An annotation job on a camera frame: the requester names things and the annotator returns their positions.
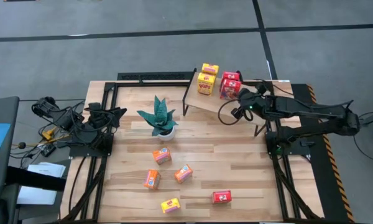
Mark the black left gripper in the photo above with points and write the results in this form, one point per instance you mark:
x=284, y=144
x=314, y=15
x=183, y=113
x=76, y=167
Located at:
x=102, y=119

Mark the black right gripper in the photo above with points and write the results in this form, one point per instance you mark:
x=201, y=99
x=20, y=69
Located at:
x=255, y=105

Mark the red Froot Loops cereal box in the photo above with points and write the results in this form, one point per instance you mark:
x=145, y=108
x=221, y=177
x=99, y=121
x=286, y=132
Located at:
x=230, y=75
x=221, y=197
x=229, y=89

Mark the yellow Corn Pops cereal box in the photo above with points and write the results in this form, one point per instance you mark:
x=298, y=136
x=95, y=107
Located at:
x=205, y=84
x=170, y=205
x=210, y=69

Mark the green plant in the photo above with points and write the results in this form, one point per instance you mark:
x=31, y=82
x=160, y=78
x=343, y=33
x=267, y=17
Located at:
x=161, y=119

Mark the orange Frosted Mini-Wheats cereal box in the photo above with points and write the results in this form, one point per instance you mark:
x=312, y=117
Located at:
x=183, y=173
x=152, y=179
x=162, y=155

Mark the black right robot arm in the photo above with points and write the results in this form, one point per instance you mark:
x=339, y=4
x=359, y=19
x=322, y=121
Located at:
x=304, y=109

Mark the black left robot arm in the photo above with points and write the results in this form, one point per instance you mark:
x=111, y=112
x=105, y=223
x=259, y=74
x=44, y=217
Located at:
x=62, y=116

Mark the wooden shelf with black legs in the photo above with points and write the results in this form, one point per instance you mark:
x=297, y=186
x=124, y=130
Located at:
x=205, y=101

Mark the black perforated strip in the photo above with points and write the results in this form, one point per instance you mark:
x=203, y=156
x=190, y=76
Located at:
x=155, y=76

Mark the yellow connector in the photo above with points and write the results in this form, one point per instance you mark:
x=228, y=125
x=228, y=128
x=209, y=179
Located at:
x=48, y=134

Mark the small black device box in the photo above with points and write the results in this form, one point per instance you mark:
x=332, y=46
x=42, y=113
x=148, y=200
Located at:
x=48, y=150

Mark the white paper sheets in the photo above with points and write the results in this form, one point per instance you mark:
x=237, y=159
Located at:
x=46, y=169

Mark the black round knob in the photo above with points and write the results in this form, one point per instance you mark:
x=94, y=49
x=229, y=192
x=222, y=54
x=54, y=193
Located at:
x=22, y=145

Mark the black beam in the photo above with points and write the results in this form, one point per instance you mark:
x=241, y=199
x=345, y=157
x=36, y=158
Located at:
x=34, y=180

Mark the dark grey panel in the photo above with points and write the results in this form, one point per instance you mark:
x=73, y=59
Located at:
x=6, y=109

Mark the black mat with hazard stripes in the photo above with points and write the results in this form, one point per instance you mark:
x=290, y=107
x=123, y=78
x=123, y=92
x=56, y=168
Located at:
x=326, y=186

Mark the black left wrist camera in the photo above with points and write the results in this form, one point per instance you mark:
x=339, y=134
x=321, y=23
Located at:
x=94, y=107

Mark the black aluminium table frame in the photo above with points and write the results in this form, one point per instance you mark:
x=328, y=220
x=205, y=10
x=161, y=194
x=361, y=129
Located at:
x=149, y=84

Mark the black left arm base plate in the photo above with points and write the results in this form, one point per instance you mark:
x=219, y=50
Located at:
x=81, y=152

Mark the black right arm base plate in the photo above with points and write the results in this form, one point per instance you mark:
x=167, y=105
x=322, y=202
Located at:
x=301, y=152

